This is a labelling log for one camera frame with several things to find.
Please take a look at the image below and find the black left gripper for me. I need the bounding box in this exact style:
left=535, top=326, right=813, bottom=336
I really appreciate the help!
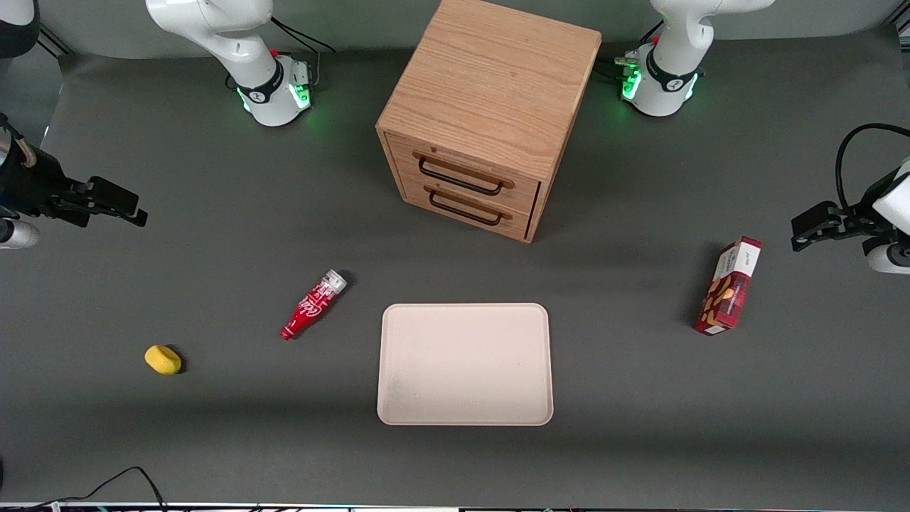
left=791, top=186, right=891, bottom=252

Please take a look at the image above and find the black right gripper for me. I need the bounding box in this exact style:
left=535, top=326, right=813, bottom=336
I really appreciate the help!
left=0, top=144, right=149, bottom=228

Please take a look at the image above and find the red coke bottle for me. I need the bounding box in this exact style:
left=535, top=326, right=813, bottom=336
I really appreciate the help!
left=280, top=269, right=349, bottom=341

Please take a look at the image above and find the beige rectangular tray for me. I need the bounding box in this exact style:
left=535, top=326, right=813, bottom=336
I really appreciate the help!
left=377, top=303, right=554, bottom=427

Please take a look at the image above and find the red plaid cookie box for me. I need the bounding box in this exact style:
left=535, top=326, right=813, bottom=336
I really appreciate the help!
left=694, top=236, right=763, bottom=336

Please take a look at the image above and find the yellow lemon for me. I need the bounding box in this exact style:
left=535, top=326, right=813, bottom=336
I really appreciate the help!
left=144, top=345, right=183, bottom=375

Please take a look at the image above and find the dark grey table mat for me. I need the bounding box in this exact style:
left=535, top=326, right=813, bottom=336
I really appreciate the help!
left=0, top=25, right=910, bottom=507

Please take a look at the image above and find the cabinet drawer with wooden front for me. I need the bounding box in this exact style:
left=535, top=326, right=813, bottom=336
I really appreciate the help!
left=386, top=132, right=544, bottom=215
left=398, top=176, right=534, bottom=241

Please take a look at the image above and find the wooden drawer cabinet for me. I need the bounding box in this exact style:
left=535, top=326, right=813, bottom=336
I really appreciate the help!
left=375, top=0, right=604, bottom=245

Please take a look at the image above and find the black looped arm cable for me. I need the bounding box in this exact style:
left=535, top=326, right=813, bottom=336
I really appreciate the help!
left=835, top=123, right=910, bottom=211

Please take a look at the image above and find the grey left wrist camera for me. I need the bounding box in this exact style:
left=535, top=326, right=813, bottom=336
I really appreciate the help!
left=864, top=238, right=910, bottom=275

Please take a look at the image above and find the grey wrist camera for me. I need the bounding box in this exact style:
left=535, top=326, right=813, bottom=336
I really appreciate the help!
left=864, top=238, right=910, bottom=275
left=0, top=219, right=41, bottom=250

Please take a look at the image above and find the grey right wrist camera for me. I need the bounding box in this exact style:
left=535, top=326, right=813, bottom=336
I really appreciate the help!
left=0, top=219, right=41, bottom=250

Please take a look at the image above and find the black base cable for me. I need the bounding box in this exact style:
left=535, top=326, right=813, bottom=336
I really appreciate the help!
left=596, top=20, right=663, bottom=83
left=269, top=16, right=336, bottom=90

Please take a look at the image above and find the black cable at table edge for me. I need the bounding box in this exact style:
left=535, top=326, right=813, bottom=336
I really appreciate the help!
left=28, top=465, right=169, bottom=512

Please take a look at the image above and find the black metal drawer handle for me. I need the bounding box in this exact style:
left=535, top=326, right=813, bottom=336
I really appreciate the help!
left=417, top=156, right=505, bottom=197
left=428, top=188, right=503, bottom=228

